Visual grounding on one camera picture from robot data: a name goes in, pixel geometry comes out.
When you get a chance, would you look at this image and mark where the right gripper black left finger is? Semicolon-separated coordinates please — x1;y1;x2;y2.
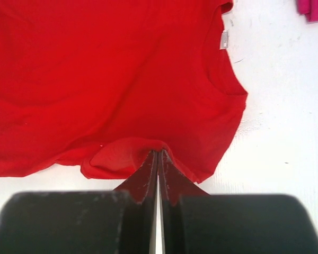
0;151;158;253

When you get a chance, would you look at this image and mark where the red t shirt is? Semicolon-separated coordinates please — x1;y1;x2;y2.
0;1;248;183

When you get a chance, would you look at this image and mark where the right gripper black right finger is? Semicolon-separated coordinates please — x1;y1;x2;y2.
157;151;318;253

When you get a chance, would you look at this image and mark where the magenta t shirt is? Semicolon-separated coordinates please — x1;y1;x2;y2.
296;0;318;22

